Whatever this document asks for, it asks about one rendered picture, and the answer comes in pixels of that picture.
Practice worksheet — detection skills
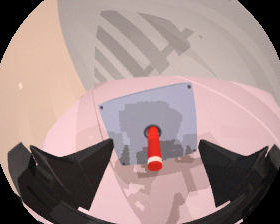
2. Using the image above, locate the red peg with white band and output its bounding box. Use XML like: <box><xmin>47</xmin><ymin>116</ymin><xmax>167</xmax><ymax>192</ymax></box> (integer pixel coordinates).
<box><xmin>148</xmin><ymin>127</ymin><xmax>163</xmax><ymax>171</ymax></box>

